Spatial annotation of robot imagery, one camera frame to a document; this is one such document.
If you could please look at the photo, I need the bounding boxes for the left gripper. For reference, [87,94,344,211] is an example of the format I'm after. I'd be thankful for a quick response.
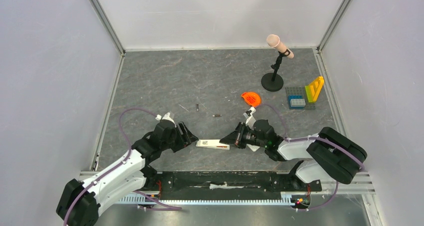
[160,121,199,153]

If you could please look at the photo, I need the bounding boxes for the white remote control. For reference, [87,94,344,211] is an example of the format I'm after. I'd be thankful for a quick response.
[246,144,261,152]
[195,139,231,151]

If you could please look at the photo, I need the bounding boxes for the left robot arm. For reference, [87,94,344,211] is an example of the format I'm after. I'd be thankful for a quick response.
[56,119,199,226]

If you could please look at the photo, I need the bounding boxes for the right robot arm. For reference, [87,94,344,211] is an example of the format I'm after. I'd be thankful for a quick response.
[220,119,368,190]

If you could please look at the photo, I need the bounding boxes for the orange plastic basket piece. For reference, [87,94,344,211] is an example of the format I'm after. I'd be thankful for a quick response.
[241,91,262,107]

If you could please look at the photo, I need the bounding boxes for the black microphone stand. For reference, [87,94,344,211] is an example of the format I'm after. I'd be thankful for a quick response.
[261,52,286,92]

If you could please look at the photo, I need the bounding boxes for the blue lego brick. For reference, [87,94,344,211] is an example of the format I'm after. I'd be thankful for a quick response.
[287,95,306,109]

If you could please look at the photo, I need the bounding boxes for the grey lego baseplate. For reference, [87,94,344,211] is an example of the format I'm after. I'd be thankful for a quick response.
[285,87,316,110]

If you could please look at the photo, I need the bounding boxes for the green lego brick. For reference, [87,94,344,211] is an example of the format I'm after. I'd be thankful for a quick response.
[305,85,316,103]

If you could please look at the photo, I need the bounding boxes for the yellow lego piece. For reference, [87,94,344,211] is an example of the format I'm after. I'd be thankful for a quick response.
[308,76,325,103]

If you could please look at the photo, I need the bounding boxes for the pink microphone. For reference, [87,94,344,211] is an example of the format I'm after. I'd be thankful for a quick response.
[266,34,294,59]

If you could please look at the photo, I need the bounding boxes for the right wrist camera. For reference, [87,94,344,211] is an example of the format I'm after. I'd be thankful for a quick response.
[243,106,256,129]

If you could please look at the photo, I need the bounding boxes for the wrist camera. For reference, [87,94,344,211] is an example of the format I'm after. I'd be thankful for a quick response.
[243,106,256,129]
[155,112,176,125]

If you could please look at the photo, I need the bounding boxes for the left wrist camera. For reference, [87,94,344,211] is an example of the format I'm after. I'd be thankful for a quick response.
[155,112,176,125]

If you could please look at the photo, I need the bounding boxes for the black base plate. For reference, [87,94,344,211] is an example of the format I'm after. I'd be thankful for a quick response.
[139,170,323,201]

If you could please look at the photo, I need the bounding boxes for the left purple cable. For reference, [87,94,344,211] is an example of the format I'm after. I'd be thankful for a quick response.
[62,107,160,226]

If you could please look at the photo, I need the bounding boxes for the white cable duct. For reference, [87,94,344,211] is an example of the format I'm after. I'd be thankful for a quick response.
[115,193,295,207]

